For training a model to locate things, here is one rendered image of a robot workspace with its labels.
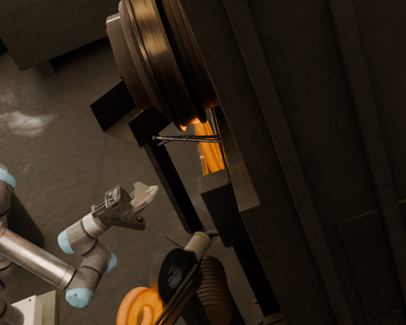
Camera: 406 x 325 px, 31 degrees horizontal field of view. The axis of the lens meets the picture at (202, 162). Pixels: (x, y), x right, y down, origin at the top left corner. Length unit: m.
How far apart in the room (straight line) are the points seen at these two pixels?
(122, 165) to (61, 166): 0.39
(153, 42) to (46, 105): 2.70
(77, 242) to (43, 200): 1.50
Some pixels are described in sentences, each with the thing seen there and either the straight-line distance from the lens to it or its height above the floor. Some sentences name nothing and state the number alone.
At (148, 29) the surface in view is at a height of 1.27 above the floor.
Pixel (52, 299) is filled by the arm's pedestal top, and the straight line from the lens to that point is 2.74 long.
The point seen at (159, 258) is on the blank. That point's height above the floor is 0.78.
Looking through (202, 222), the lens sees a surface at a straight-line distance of 3.13.
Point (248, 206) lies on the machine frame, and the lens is 1.81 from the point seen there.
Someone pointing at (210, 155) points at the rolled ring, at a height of 0.78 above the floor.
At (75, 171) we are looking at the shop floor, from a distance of 3.81.
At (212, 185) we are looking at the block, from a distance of 2.02.
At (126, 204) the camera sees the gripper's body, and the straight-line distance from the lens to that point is 2.18.
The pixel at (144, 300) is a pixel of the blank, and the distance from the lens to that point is 1.87.
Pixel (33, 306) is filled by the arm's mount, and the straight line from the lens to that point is 2.67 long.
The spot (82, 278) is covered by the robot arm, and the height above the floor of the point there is 0.62.
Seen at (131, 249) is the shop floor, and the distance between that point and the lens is 3.19.
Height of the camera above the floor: 2.07
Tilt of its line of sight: 37 degrees down
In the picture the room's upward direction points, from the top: 24 degrees counter-clockwise
